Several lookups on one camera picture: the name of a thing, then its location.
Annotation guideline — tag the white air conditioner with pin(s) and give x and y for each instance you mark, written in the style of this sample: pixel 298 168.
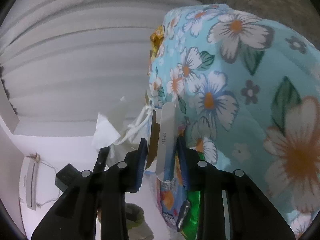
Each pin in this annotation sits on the white air conditioner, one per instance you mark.
pixel 28 180

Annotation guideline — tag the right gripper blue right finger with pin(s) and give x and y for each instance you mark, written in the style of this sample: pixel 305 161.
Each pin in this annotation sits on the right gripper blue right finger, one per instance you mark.
pixel 231 205

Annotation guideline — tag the gold foil wrapper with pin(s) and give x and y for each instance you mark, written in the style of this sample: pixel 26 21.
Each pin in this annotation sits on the gold foil wrapper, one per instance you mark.
pixel 156 40

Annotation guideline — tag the white tissue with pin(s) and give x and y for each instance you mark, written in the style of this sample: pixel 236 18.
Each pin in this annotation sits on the white tissue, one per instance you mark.
pixel 122 128

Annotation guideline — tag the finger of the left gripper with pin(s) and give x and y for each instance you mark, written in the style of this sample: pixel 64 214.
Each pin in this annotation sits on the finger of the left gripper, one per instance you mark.
pixel 101 160

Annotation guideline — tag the white cardboard box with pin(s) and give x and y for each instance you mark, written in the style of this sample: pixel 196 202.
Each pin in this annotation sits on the white cardboard box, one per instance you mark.
pixel 162 143

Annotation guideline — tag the floral blue table cloth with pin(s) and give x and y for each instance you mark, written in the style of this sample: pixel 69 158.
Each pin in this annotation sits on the floral blue table cloth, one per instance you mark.
pixel 248 91

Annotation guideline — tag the blue snack bag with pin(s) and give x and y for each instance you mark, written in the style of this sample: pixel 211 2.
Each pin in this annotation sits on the blue snack bag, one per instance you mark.
pixel 172 198

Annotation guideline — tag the white curtain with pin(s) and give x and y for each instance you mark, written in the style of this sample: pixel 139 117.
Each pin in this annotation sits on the white curtain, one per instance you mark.
pixel 65 61

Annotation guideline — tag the green foil wrapper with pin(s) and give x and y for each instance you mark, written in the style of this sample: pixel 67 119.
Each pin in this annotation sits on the green foil wrapper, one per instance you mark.
pixel 192 207

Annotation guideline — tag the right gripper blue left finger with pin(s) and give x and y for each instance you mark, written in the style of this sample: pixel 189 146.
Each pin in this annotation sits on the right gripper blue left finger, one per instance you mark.
pixel 74 214

